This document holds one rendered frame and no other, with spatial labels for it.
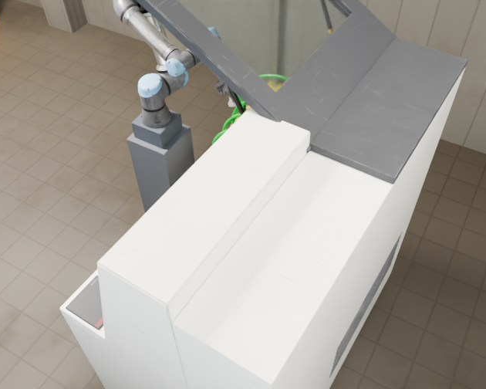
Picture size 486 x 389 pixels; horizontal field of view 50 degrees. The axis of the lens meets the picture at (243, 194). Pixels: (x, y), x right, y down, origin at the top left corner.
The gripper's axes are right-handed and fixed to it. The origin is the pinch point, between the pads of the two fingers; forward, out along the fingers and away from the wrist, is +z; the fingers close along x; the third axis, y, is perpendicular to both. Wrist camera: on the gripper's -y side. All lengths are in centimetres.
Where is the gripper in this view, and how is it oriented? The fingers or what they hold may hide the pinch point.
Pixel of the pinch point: (243, 107)
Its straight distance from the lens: 221.4
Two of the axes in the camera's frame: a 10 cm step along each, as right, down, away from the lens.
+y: -6.1, 1.5, 7.8
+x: -6.9, 3.9, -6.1
